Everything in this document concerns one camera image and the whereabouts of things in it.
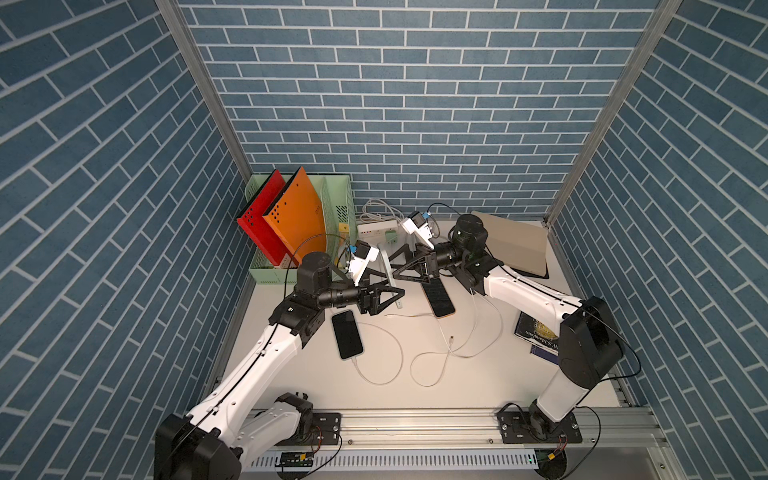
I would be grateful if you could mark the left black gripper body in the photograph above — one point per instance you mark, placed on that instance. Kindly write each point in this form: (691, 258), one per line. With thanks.
(363, 302)

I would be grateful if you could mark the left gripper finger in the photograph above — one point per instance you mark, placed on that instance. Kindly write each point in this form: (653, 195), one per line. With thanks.
(380, 282)
(376, 305)

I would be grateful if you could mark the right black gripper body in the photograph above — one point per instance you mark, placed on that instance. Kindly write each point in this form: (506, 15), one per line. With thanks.
(433, 259)

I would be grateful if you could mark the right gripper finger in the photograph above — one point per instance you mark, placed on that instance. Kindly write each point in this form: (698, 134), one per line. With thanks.
(409, 276)
(403, 257)

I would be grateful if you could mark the black phone pink case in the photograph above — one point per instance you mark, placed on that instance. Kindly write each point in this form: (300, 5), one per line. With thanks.
(438, 298)

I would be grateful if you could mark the black phone green case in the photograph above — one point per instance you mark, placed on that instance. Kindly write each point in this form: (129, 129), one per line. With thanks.
(389, 274)
(347, 335)

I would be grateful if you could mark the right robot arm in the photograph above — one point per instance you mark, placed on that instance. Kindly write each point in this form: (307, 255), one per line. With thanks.
(589, 344)

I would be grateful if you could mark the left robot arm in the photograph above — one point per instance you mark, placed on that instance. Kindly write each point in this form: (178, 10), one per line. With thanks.
(218, 437)

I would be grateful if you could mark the white power strip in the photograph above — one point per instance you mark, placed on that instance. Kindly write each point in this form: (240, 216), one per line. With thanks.
(377, 228)

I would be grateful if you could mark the green mesh file organizer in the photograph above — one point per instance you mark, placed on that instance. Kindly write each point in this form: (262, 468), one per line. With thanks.
(335, 193)

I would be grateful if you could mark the orange folder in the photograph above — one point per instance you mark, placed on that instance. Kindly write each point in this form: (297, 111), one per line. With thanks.
(296, 216)

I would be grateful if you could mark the black book gold emblem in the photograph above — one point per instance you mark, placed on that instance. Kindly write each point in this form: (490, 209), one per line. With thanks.
(535, 332)

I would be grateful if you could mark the red folder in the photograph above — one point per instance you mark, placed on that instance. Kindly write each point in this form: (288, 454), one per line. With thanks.
(252, 222)

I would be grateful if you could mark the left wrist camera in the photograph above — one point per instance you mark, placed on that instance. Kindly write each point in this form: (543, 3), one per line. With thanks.
(362, 254)

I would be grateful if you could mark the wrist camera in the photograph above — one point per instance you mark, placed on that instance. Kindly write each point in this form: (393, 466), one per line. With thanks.
(362, 254)
(418, 224)

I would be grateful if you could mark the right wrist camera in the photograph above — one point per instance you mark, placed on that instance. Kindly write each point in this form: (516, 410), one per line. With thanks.
(418, 224)

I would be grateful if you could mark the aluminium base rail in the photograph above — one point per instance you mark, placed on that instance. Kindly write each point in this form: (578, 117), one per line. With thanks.
(478, 428)

